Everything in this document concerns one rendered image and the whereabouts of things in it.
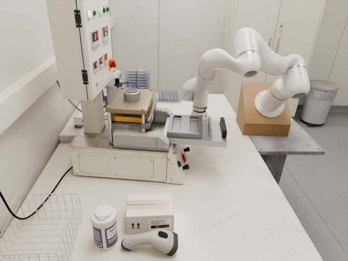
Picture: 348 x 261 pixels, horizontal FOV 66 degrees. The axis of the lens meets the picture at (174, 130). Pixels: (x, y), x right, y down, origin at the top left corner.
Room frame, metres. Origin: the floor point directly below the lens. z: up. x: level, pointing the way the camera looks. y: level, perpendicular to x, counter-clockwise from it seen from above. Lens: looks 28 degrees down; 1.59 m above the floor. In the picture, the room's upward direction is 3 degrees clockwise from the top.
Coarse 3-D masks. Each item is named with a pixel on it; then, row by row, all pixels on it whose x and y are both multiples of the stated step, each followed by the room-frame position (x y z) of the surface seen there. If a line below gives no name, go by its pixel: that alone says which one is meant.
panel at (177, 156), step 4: (172, 144) 1.12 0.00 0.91; (180, 144) 1.24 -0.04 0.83; (184, 144) 1.32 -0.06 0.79; (172, 148) 1.09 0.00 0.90; (180, 148) 1.21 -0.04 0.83; (184, 148) 1.29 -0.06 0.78; (172, 152) 1.06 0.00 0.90; (176, 152) 1.06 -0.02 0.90; (180, 152) 1.18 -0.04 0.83; (184, 152) 1.25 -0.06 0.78; (172, 156) 1.03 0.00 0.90; (176, 156) 1.08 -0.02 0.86; (180, 156) 1.15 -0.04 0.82; (176, 160) 1.06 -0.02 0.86; (180, 160) 1.12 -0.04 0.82; (176, 164) 1.03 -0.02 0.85; (184, 164) 1.15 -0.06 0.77; (180, 168) 1.06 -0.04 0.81; (180, 172) 1.03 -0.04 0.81; (184, 172) 1.09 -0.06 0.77; (184, 176) 1.06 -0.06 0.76; (184, 180) 1.03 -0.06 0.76
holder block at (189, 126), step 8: (176, 120) 1.24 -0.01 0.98; (184, 120) 1.21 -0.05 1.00; (192, 120) 1.25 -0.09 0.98; (200, 120) 1.22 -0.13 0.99; (168, 128) 1.12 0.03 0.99; (176, 128) 1.15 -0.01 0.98; (184, 128) 1.13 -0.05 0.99; (192, 128) 1.16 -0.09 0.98; (200, 128) 1.13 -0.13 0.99; (168, 136) 1.09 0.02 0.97; (176, 136) 1.08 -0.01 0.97; (184, 136) 1.08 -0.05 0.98; (192, 136) 1.08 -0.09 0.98; (200, 136) 1.08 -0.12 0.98
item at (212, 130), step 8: (168, 120) 1.26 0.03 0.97; (208, 120) 1.23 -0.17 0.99; (208, 128) 1.18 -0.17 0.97; (216, 128) 1.19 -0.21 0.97; (208, 136) 1.11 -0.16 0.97; (216, 136) 1.11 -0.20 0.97; (192, 144) 1.07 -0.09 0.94; (200, 144) 1.07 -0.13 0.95; (208, 144) 1.07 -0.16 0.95; (216, 144) 1.06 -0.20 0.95; (224, 144) 1.06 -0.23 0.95
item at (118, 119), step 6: (150, 108) 1.21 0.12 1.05; (114, 114) 1.11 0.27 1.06; (120, 114) 1.11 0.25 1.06; (126, 114) 1.12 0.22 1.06; (132, 114) 1.12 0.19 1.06; (138, 114) 1.12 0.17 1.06; (114, 120) 1.10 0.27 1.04; (120, 120) 1.09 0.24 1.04; (126, 120) 1.09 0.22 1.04; (132, 120) 1.09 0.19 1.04; (138, 120) 1.09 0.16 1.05
